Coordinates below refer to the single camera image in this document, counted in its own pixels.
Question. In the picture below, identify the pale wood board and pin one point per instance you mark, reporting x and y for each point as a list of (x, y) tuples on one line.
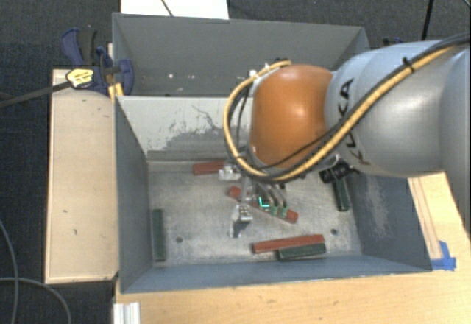
[(82, 175)]

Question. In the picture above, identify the grey metal bin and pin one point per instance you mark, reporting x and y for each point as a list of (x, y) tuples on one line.
[(191, 204)]

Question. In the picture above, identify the black cylinder on white bracket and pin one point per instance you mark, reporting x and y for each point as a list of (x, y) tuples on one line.
[(333, 172)]

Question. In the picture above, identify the red-brown flat block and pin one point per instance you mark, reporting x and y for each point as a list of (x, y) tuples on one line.
[(287, 243), (206, 168), (292, 215)]

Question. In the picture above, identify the dark green flat block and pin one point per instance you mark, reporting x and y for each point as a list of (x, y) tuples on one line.
[(159, 236), (342, 195), (301, 252)]

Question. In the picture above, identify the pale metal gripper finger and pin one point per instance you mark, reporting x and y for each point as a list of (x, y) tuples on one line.
[(230, 172), (243, 214)]

